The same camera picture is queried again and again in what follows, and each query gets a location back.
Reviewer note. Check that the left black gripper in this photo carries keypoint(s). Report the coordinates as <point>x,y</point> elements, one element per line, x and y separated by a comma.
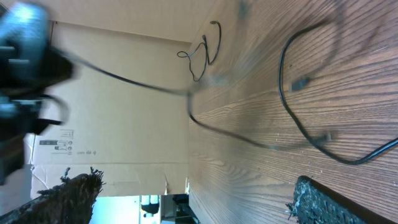
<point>29,65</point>

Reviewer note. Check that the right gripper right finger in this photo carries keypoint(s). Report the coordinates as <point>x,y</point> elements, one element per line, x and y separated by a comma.
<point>316,203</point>

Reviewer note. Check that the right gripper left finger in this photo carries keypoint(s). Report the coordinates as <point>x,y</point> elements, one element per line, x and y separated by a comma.
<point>71,202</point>

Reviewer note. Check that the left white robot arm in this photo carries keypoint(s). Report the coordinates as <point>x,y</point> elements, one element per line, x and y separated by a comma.
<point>12,154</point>

